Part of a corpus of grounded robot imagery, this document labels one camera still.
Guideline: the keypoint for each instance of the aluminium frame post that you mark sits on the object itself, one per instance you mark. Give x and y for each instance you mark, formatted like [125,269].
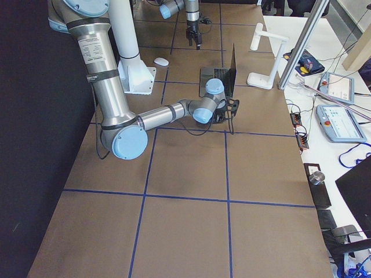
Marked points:
[308,29]

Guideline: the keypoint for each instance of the teach pendant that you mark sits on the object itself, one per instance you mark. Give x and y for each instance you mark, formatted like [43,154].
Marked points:
[337,86]
[339,124]

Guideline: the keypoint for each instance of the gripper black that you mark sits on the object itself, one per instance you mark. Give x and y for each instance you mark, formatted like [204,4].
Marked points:
[219,114]
[191,26]

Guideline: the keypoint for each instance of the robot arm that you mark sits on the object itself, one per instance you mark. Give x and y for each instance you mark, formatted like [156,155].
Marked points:
[106,37]
[169,8]

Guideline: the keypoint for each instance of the black monitor corner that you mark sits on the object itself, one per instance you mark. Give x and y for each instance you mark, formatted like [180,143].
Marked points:
[354,187]

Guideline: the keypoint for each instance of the metal rod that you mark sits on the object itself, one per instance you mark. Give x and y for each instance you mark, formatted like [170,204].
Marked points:
[332,99]

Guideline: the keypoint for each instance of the white computer mouse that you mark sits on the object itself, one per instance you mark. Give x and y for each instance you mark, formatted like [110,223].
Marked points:
[161,61]

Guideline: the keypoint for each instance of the near teach pendant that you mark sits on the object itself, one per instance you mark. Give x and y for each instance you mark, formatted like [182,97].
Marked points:
[339,124]

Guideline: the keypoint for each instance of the grey laptop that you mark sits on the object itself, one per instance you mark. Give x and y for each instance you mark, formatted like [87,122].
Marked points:
[226,75]

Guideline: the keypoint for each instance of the navy planet pencil case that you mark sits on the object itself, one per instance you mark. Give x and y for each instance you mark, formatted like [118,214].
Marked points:
[308,65]

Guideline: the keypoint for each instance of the white pedestal column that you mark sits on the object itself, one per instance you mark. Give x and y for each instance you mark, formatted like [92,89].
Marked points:
[135,76]

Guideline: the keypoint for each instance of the far teach pendant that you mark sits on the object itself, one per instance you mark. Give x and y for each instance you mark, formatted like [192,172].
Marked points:
[337,86]

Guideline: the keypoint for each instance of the metal cylinder weight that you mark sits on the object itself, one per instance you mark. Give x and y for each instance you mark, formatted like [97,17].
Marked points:
[316,178]

